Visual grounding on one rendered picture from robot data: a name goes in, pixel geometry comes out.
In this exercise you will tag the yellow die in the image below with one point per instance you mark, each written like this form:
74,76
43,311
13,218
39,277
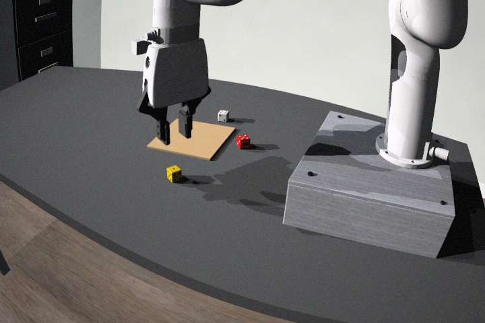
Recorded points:
174,174

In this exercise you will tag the white die with black pips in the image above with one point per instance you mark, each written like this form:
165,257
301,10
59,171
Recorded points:
223,116

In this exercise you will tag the tan square mat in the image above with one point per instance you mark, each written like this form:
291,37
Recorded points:
206,139

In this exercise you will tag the red die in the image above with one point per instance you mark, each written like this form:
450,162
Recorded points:
243,141

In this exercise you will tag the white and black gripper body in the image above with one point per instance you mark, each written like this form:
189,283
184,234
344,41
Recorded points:
180,76

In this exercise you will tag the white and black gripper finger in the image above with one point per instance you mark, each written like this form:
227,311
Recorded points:
186,115
160,114

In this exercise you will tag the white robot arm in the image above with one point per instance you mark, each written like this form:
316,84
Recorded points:
419,28

